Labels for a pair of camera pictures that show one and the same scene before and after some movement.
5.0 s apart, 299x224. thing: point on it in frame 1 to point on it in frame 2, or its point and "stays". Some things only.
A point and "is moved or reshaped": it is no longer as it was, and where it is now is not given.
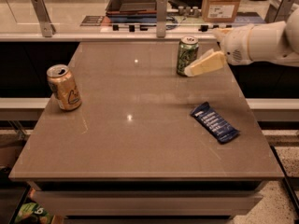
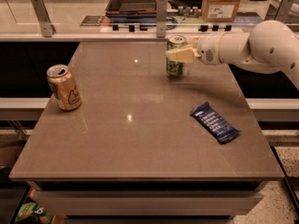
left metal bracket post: x=47 y=27 stays
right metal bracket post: x=280 y=7 stays
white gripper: x=235 y=45 to x=207 y=51
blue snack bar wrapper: x=222 y=130 stays
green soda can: x=188 y=52 is moved or reshaped
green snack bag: x=33 y=213 stays
